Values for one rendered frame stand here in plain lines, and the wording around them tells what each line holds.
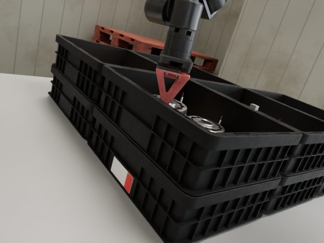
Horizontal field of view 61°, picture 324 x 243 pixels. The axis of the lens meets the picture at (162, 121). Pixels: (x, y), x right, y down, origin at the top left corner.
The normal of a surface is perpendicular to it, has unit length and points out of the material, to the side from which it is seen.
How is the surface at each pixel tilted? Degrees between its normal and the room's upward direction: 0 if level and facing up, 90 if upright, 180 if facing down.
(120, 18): 90
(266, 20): 90
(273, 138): 90
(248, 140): 90
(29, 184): 0
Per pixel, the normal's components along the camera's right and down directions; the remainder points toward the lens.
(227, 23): -0.72, 0.02
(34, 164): 0.28, -0.91
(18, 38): 0.64, 0.42
